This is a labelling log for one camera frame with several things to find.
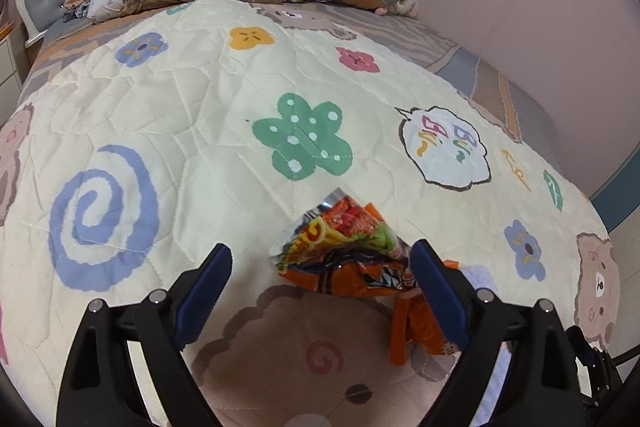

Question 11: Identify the orange snack wrapper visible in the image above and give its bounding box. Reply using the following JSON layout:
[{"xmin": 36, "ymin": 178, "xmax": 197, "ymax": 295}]
[{"xmin": 270, "ymin": 188, "xmax": 459, "ymax": 366}]

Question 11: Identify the cartoon bear quilt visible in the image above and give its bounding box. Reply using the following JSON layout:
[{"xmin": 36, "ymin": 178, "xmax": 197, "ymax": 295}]
[{"xmin": 1, "ymin": 0, "xmax": 620, "ymax": 426}]

